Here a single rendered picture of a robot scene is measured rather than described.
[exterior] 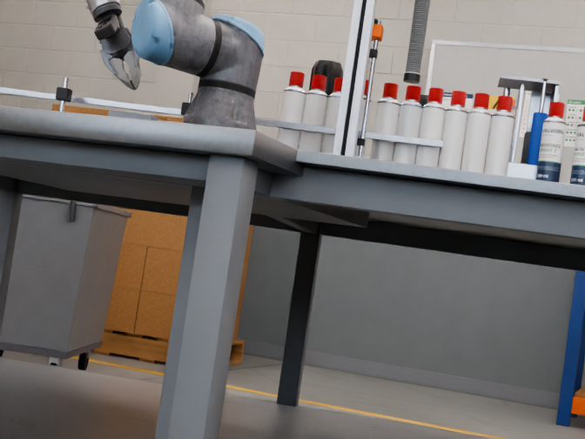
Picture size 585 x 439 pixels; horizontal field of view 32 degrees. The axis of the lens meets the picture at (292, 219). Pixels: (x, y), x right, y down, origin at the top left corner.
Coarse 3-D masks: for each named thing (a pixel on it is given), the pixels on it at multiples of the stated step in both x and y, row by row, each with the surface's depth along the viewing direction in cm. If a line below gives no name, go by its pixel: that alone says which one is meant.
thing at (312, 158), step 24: (336, 168) 173; (360, 168) 169; (384, 168) 169; (408, 168) 168; (432, 168) 168; (528, 192) 168; (552, 192) 165; (576, 192) 164; (384, 216) 280; (528, 240) 296; (552, 240) 281; (576, 240) 266
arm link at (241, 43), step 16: (224, 16) 202; (224, 32) 199; (240, 32) 201; (256, 32) 202; (224, 48) 199; (240, 48) 201; (256, 48) 203; (208, 64) 199; (224, 64) 200; (240, 64) 201; (256, 64) 203; (224, 80) 200; (240, 80) 201; (256, 80) 204
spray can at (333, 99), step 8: (336, 80) 236; (336, 88) 236; (328, 96) 237; (336, 96) 235; (328, 104) 236; (336, 104) 235; (328, 112) 236; (336, 112) 235; (328, 120) 235; (336, 120) 234; (328, 136) 235; (328, 144) 234; (328, 152) 234
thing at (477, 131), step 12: (480, 96) 230; (480, 108) 230; (468, 120) 231; (480, 120) 229; (468, 132) 230; (480, 132) 229; (468, 144) 229; (480, 144) 229; (468, 156) 229; (480, 156) 229; (468, 168) 229; (480, 168) 229
